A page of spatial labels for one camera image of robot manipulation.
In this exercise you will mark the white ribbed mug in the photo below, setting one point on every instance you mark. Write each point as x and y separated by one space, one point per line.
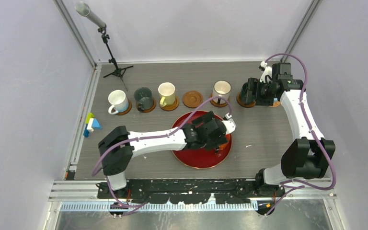
222 87

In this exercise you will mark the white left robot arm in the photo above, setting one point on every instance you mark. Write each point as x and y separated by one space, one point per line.
120 146

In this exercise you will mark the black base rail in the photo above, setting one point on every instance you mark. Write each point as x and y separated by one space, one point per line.
191 191

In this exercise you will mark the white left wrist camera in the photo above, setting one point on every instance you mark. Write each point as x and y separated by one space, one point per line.
229 124

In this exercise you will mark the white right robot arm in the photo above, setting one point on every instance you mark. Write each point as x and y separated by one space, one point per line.
309 154

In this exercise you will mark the wooden coaster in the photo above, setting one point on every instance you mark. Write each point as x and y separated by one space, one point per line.
243 104
218 100
171 107
141 110
192 99
127 110

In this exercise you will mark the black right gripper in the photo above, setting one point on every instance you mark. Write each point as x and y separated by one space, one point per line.
254 85

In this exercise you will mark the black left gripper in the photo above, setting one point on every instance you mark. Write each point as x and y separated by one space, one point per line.
205 120

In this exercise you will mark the orange mug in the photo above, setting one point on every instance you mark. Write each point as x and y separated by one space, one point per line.
223 146

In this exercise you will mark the woven rattan coaster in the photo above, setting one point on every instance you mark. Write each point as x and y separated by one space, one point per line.
276 103

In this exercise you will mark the red round tray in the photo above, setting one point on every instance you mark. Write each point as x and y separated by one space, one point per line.
199 158

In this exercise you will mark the grey glass mug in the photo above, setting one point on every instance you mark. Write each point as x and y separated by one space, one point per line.
143 96

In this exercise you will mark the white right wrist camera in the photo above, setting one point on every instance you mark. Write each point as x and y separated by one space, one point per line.
266 70

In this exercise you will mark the coloured toy blocks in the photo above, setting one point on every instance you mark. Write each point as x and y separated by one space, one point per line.
91 124

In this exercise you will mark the pale yellow mug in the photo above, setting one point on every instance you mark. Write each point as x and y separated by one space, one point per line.
167 95

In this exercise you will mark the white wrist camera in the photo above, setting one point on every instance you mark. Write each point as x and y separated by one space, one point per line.
266 70
229 124

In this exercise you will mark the microphone on stand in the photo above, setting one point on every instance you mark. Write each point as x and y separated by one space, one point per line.
84 10

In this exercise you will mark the dark green mug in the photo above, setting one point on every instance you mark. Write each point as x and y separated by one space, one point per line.
244 91

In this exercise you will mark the white mug with handle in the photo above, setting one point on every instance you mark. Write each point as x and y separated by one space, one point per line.
118 101

